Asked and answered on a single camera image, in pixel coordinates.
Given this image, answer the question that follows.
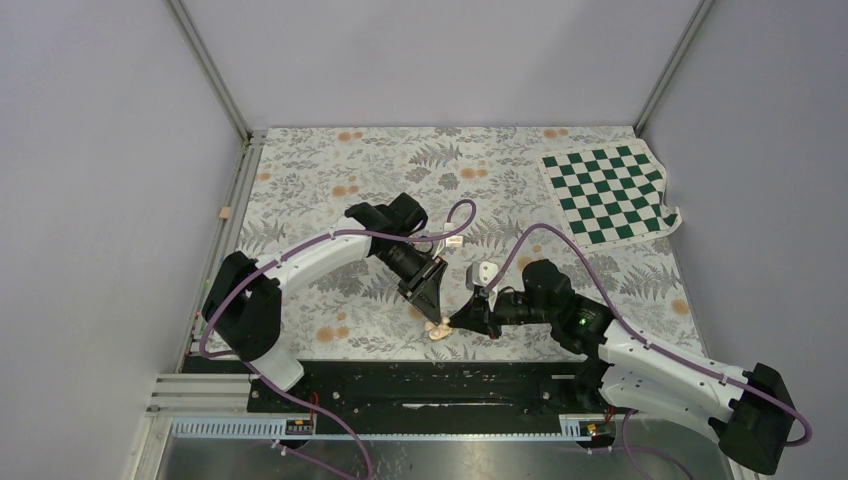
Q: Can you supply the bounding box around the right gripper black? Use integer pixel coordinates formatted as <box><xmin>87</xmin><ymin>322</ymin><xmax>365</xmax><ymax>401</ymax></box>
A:
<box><xmin>449</xmin><ymin>289</ymin><xmax>556</xmax><ymax>340</ymax></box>

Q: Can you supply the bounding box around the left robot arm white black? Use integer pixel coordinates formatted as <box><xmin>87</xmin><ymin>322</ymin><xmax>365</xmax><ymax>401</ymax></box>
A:
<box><xmin>201</xmin><ymin>193</ymin><xmax>446</xmax><ymax>411</ymax></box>

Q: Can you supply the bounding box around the floral patterned table mat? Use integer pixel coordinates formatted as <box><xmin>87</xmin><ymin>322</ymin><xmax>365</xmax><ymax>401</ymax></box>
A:
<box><xmin>238</xmin><ymin>127</ymin><xmax>703</xmax><ymax>361</ymax></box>

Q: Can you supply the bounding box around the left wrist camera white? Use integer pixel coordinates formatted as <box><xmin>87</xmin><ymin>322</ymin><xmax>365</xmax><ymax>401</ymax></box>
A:
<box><xmin>442</xmin><ymin>223</ymin><xmax>465</xmax><ymax>249</ymax></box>

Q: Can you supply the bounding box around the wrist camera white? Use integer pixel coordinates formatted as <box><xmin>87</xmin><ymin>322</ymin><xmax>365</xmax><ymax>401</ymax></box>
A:
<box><xmin>442</xmin><ymin>223</ymin><xmax>465</xmax><ymax>249</ymax></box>
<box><xmin>465</xmin><ymin>261</ymin><xmax>500</xmax><ymax>290</ymax></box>

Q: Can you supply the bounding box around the green white checkered mat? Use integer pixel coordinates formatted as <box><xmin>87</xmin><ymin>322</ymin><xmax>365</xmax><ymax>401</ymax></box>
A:
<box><xmin>537</xmin><ymin>139</ymin><xmax>682</xmax><ymax>253</ymax></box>

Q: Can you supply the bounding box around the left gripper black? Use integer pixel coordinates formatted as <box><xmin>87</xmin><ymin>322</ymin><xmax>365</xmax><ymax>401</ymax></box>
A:
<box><xmin>376</xmin><ymin>240</ymin><xmax>449</xmax><ymax>325</ymax></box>

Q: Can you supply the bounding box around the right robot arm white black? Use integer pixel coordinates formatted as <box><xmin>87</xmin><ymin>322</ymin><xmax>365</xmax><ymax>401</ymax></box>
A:
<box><xmin>449</xmin><ymin>260</ymin><xmax>793</xmax><ymax>474</ymax></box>

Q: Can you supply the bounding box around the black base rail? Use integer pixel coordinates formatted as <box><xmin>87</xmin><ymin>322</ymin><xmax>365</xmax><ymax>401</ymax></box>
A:
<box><xmin>247</xmin><ymin>360</ymin><xmax>626</xmax><ymax>436</ymax></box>

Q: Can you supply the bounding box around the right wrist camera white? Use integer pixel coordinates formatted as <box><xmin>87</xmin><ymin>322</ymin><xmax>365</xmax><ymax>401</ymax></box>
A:
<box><xmin>465</xmin><ymin>261</ymin><xmax>500</xmax><ymax>290</ymax></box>

